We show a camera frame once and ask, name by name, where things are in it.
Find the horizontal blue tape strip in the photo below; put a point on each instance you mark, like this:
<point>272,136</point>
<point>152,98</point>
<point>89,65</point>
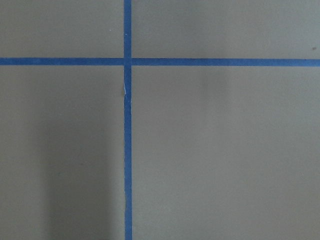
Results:
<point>226,62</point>

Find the vertical blue tape strip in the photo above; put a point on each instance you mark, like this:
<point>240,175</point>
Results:
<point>127,70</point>

